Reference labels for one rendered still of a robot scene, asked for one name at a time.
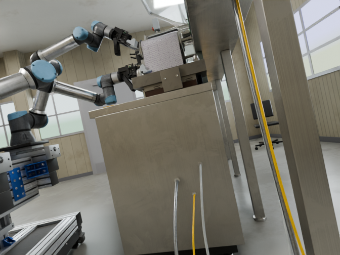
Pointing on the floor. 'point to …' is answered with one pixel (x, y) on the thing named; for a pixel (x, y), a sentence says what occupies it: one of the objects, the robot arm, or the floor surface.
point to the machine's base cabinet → (227, 185)
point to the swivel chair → (265, 117)
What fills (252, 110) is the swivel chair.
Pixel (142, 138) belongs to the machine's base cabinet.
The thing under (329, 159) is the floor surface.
